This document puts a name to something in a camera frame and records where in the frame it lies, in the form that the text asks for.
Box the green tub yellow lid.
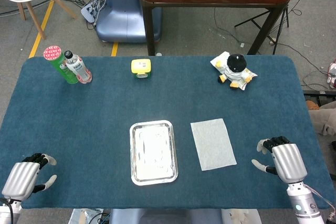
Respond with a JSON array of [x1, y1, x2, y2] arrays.
[[131, 59, 153, 80]]

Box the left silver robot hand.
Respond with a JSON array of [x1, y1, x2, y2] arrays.
[[1, 153, 58, 201]]

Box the beige cloth bundle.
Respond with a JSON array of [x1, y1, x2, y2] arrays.
[[308, 100, 336, 135]]

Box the black tripod stand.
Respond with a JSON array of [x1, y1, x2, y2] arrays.
[[234, 0, 308, 56]]

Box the black floor cable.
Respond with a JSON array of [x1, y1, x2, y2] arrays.
[[214, 7, 329, 91]]

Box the silver plastic bag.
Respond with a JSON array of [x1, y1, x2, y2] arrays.
[[68, 208, 106, 224]]

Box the grey-blue robot torso base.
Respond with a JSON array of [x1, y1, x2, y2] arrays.
[[109, 208, 224, 224]]

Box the green chips can red lid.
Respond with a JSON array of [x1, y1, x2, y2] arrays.
[[43, 45, 79, 85]]

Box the black white plush toy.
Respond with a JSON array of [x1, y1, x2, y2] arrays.
[[209, 51, 258, 91]]

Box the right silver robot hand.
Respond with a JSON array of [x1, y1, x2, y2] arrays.
[[251, 136, 308, 184]]

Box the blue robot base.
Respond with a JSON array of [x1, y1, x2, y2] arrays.
[[96, 0, 163, 43]]

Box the black plush doll white shirt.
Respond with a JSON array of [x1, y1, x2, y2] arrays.
[[215, 54, 252, 89]]

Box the white power strip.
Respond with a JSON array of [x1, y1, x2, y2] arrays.
[[80, 0, 102, 23]]

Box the blue felt table cloth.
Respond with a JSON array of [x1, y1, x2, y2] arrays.
[[0, 55, 333, 210]]

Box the stainless steel tray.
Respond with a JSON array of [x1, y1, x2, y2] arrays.
[[129, 120, 179, 186]]

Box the clear drink bottle black cap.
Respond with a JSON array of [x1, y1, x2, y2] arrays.
[[64, 50, 93, 85]]

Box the red white object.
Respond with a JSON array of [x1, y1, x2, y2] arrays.
[[327, 60, 336, 89]]

